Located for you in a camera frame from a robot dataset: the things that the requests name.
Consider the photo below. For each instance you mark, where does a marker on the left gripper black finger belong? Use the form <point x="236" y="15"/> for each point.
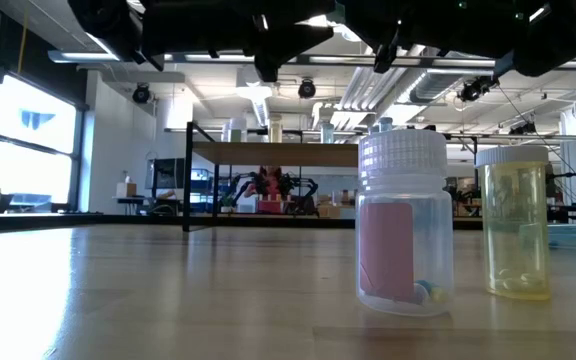
<point x="293" y="7"/>
<point x="278" y="45"/>

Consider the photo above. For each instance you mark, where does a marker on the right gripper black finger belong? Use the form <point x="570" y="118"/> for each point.
<point x="387" y="52"/>
<point x="368" y="15"/>

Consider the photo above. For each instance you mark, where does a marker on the yellow medicine bottle white cap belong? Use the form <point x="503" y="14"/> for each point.
<point x="513" y="225"/>
<point x="275" y="127"/>

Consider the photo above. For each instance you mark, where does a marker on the clear medicine bottle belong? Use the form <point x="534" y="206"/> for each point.
<point x="225" y="132"/>

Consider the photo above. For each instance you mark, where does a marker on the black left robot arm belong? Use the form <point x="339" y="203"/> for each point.
<point x="103" y="25"/>

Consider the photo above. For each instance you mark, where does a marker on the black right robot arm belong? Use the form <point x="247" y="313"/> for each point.
<point x="563" y="35"/>

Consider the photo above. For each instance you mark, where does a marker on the white ceiling pipes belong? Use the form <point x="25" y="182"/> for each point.
<point x="363" y="90"/>

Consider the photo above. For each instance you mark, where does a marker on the person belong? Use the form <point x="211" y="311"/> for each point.
<point x="270" y="192"/>

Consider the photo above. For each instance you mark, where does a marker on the black background robot arms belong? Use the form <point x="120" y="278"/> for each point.
<point x="305" y="192"/>

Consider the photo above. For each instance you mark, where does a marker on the black monitor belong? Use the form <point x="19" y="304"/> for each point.
<point x="168" y="172"/>

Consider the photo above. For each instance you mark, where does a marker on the small green plant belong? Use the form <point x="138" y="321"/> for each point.
<point x="227" y="201"/>

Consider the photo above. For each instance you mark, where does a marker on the cardboard box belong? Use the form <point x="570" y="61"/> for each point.
<point x="126" y="189"/>
<point x="329" y="211"/>

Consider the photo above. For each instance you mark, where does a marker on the large bright window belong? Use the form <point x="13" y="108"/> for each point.
<point x="33" y="125"/>

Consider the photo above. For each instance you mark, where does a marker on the black round ceiling camera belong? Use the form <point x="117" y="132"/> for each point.
<point x="141" y="93"/>
<point x="307" y="88"/>

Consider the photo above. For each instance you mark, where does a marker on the silver ventilation duct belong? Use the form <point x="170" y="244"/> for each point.
<point x="433" y="87"/>

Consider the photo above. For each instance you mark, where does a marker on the black ceiling camera rig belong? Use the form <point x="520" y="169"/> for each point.
<point x="475" y="88"/>
<point x="523" y="129"/>

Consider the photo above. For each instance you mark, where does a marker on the wooden shelf with black frame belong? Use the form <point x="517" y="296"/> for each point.
<point x="278" y="155"/>

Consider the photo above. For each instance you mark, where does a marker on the black aluminium table frame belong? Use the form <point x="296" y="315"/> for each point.
<point x="93" y="220"/>

